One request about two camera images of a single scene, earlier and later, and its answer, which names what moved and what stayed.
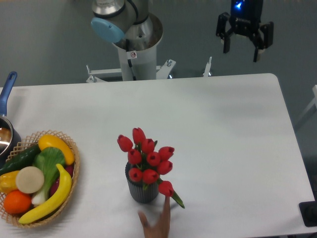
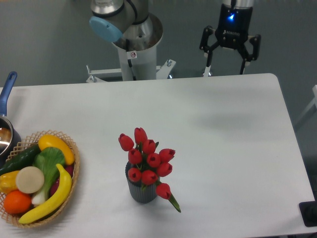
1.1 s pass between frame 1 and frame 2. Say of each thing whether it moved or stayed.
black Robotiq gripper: moved
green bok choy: stayed
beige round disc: stayed
